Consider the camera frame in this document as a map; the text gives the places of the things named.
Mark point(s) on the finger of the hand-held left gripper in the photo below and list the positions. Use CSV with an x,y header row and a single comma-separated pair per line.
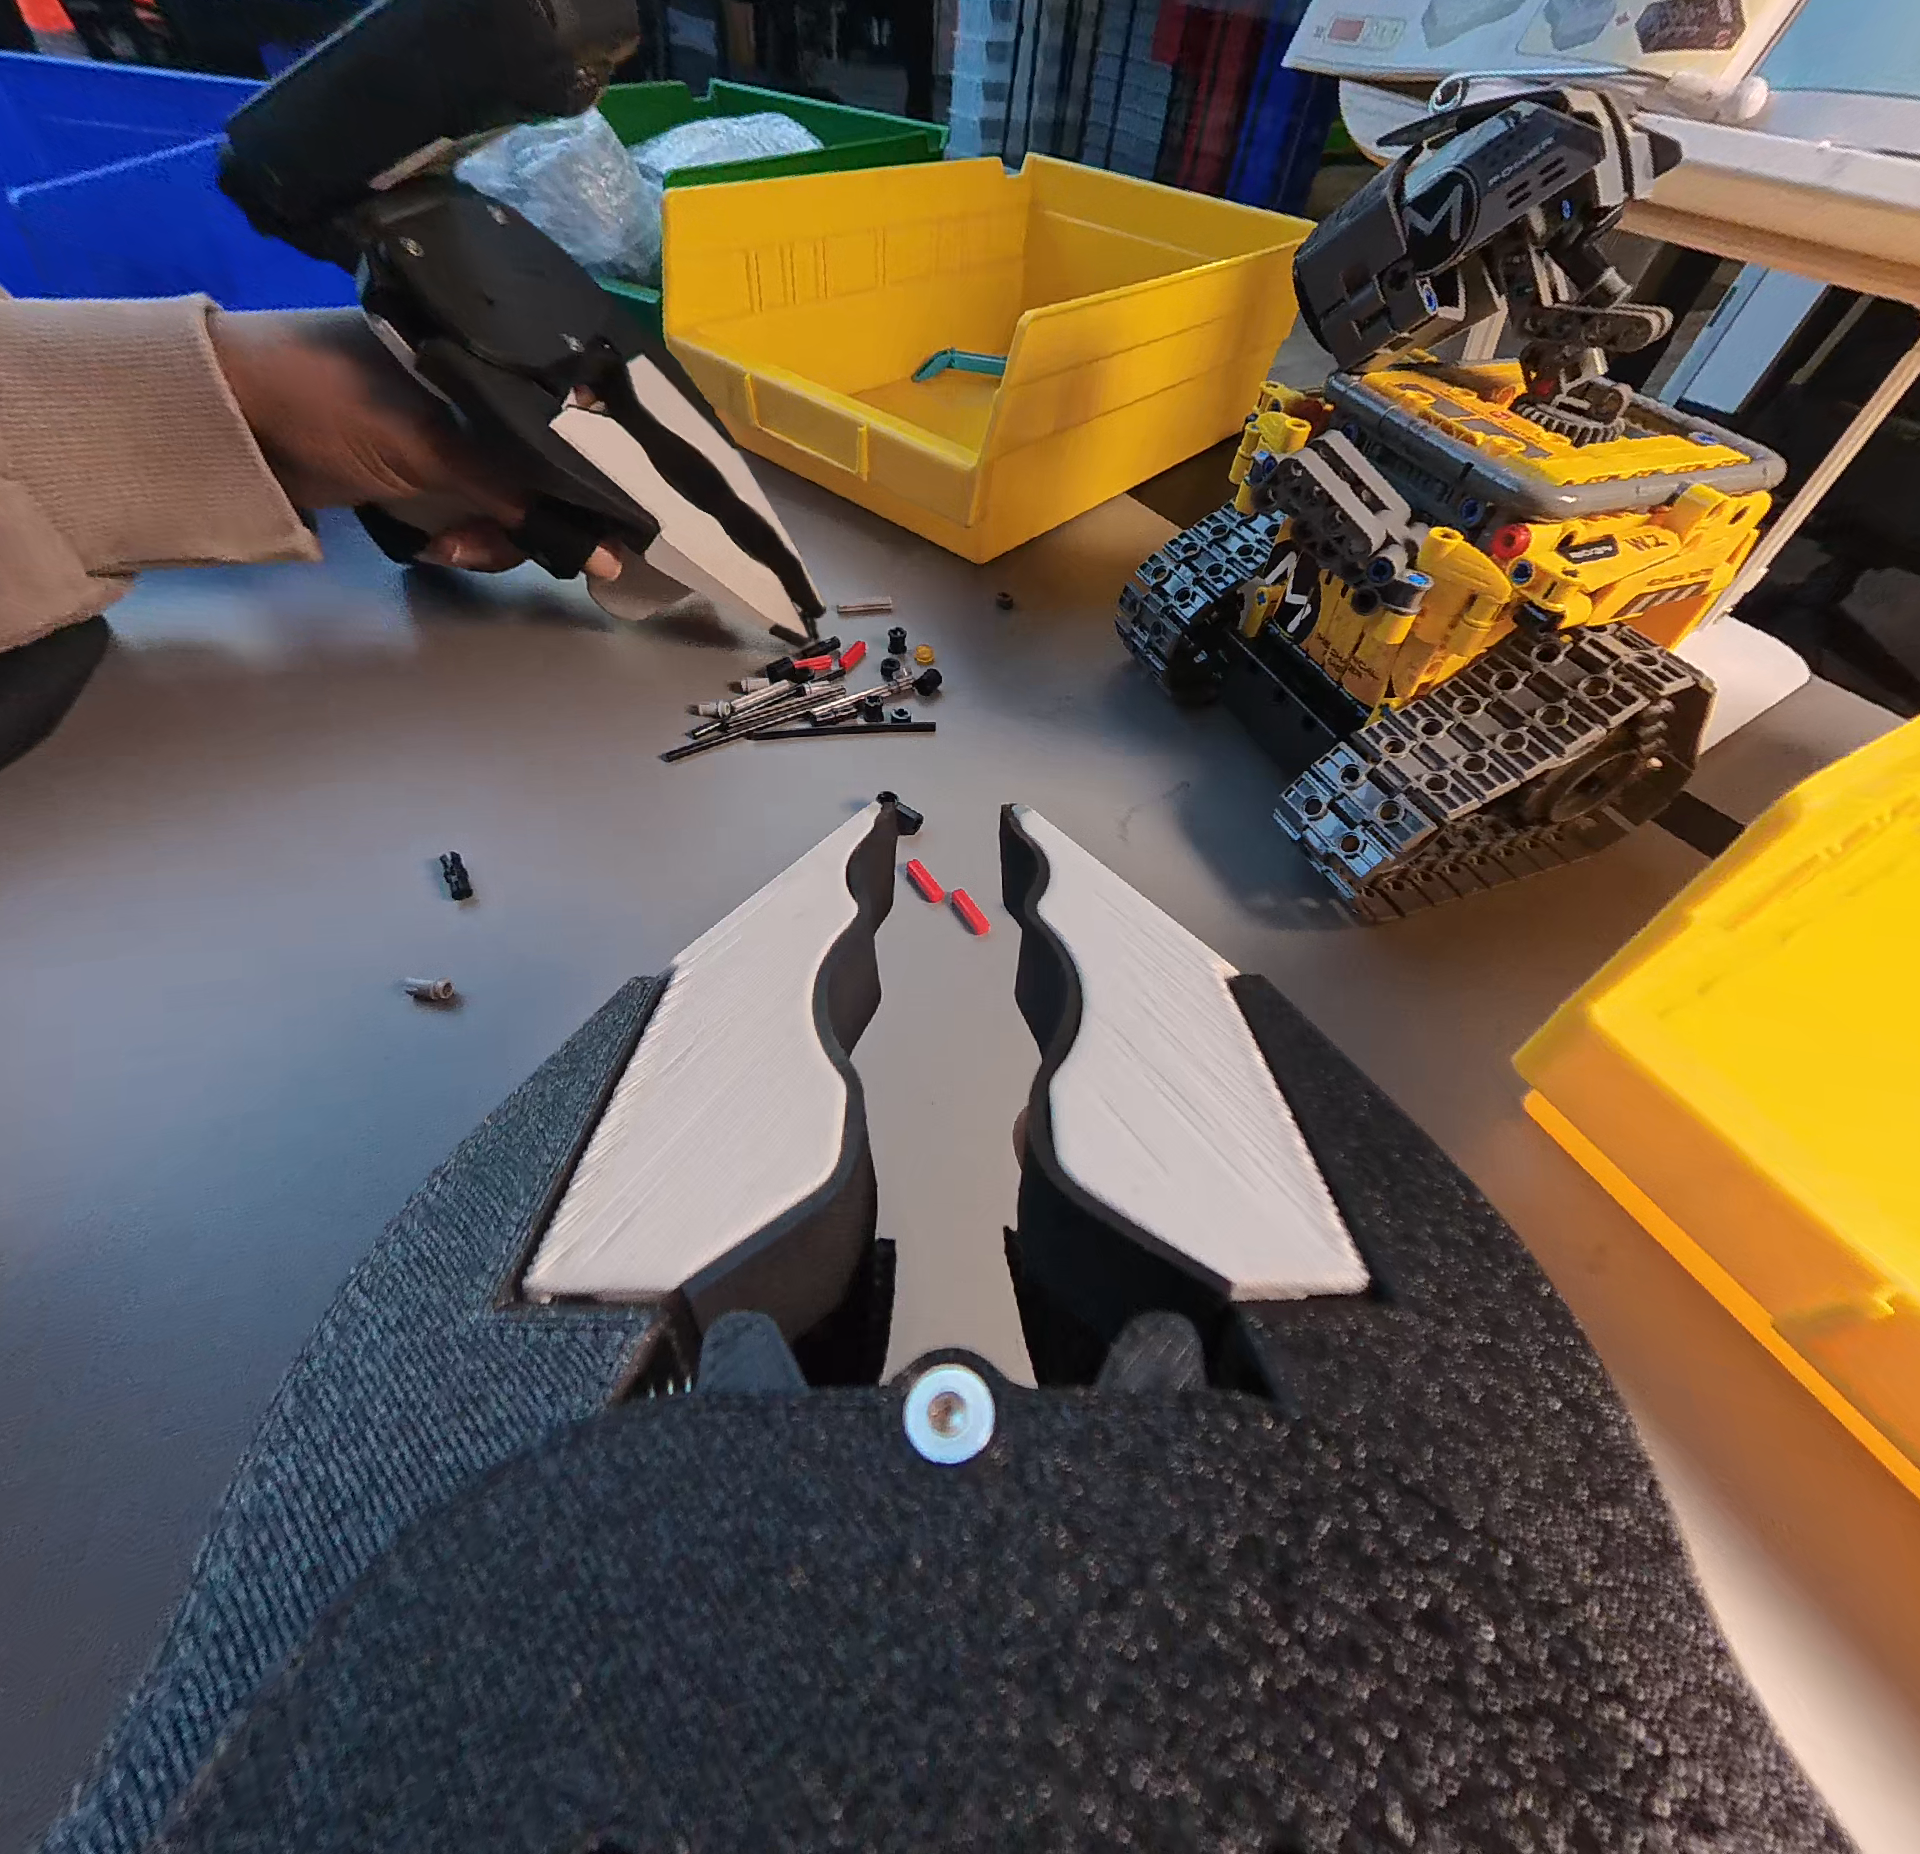
x,y
737,489
660,512

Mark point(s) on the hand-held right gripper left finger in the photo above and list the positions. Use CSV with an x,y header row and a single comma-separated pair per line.
x,y
721,1135

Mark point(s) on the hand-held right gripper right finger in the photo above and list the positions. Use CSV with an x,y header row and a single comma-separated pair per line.
x,y
1186,1135

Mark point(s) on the yellow storage bin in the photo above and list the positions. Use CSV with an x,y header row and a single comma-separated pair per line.
x,y
840,325
1755,1104

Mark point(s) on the light blue brick piece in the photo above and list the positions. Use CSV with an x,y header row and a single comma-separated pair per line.
x,y
962,367

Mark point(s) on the black brick connector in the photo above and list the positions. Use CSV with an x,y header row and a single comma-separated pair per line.
x,y
897,813

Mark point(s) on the blue storage bin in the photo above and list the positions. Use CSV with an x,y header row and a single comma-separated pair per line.
x,y
105,189

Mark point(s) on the yellow tracked toy robot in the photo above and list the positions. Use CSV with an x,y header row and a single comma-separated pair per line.
x,y
1501,563

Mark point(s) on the person's left forearm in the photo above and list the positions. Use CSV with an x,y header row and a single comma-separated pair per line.
x,y
120,445

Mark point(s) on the person's left hand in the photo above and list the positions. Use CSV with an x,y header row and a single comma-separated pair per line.
x,y
360,413

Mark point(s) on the clear plastic bags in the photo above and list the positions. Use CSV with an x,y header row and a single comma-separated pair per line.
x,y
556,182

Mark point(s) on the green storage bin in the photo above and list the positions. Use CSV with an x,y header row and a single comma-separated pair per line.
x,y
840,138

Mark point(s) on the building instruction booklet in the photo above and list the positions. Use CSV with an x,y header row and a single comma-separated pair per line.
x,y
1501,3

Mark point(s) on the white book stand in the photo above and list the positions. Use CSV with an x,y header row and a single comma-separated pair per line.
x,y
1799,212

